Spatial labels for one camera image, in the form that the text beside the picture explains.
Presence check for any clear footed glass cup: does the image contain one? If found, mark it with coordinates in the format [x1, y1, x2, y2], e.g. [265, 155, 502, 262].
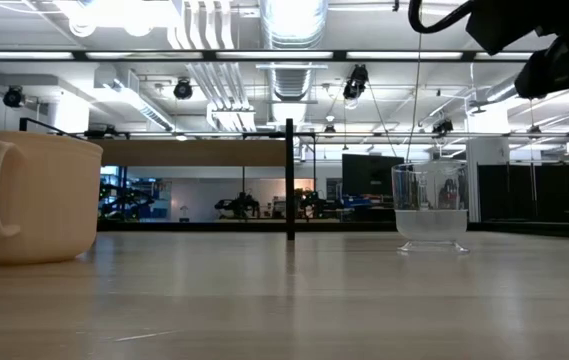
[391, 160, 470, 254]

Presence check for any cream mug with handle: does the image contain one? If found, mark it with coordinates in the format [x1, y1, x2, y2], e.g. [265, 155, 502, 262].
[0, 130, 104, 266]

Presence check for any black wall monitor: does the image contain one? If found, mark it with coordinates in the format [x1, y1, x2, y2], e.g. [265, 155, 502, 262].
[341, 153, 406, 199]

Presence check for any black wire dish rack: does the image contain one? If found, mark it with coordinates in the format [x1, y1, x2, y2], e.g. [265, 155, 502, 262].
[18, 117, 318, 242]

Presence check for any black overhead frame beam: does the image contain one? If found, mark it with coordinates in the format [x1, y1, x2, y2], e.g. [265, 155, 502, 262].
[0, 48, 535, 63]

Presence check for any silver ventilation duct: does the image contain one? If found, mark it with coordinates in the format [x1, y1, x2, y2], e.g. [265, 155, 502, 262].
[258, 0, 330, 101]

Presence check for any thin hanging cord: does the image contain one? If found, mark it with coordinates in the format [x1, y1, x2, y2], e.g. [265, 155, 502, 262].
[405, 32, 423, 164]

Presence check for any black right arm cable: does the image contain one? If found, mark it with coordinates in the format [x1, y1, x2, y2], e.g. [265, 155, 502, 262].
[407, 0, 478, 35]

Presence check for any black partition wall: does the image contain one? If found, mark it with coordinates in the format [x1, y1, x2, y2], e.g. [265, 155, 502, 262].
[477, 162, 569, 224]

